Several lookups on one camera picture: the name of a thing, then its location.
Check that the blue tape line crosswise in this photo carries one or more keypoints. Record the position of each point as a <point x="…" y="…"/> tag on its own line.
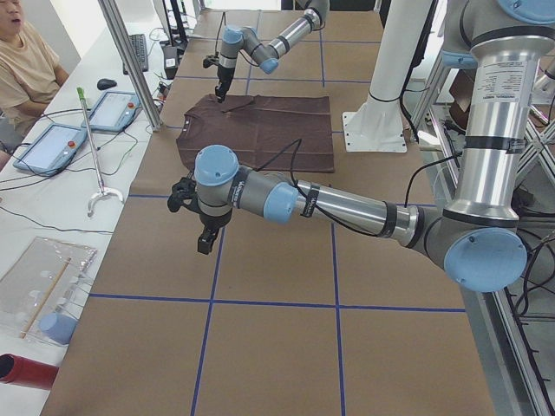
<point x="303" y="305"/>

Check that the near teach pendant tablet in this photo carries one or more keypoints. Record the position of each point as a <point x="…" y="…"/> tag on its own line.
<point x="52" y="150"/>

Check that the seated person beige shirt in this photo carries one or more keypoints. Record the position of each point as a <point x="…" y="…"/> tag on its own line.
<point x="31" y="72"/>

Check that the black keyboard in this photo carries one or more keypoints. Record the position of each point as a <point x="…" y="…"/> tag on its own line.
<point x="139" y="46"/>

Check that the blue tape line lengthwise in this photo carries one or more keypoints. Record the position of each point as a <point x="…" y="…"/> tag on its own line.
<point x="339" y="340"/>

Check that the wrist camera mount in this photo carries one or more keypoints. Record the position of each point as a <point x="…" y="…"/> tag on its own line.
<point x="211" y="60"/>
<point x="184" y="195"/>

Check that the brown paper table cover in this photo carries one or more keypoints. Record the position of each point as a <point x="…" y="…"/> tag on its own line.
<point x="176" y="358"/>

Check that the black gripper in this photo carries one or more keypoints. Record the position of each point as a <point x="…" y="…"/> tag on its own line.
<point x="224" y="74"/>
<point x="212" y="221"/>

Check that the aluminium frame post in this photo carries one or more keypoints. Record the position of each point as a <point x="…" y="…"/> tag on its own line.
<point x="124" y="47"/>

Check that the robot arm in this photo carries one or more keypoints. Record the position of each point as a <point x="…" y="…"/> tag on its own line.
<point x="236" y="39"/>
<point x="474" y="237"/>

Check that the far teach pendant tablet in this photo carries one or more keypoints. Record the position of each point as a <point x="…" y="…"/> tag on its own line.
<point x="113" y="112"/>

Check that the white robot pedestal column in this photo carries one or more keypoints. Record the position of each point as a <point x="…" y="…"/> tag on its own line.
<point x="377" y="125"/>

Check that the blue plastic cup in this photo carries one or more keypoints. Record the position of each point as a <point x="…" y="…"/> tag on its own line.
<point x="58" y="327"/>

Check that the wooden stick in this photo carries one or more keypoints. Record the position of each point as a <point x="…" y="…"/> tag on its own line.
<point x="45" y="297"/>

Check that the teach pendant tablet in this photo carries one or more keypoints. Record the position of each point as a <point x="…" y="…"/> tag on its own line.
<point x="52" y="150"/>
<point x="113" y="112"/>

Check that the red cylinder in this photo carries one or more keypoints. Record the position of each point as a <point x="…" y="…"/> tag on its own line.
<point x="24" y="372"/>

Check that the clear plastic bag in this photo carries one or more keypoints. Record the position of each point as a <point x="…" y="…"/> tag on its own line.
<point x="24" y="284"/>

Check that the white reacher grabber stick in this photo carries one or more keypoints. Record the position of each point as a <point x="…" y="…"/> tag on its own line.
<point x="103" y="190"/>

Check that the black computer mouse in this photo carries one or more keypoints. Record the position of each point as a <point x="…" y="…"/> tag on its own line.
<point x="105" y="84"/>

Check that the dark brown t-shirt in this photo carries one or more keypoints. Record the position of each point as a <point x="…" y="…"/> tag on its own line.
<point x="260" y="130"/>

